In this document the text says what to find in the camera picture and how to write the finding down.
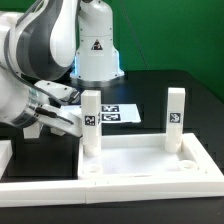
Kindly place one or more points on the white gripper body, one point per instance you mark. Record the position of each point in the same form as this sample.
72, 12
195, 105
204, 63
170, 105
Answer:
59, 119

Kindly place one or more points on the white L-shaped fence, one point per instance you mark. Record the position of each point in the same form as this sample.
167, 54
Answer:
99, 190

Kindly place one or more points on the white desk top tray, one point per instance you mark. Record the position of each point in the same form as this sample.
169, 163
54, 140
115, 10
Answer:
144, 155

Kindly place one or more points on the white block left edge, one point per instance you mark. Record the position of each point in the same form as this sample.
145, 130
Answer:
5, 155

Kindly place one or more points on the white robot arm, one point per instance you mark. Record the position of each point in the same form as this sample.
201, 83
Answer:
39, 46

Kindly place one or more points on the white marker sheet with tags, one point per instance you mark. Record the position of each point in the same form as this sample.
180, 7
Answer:
120, 113

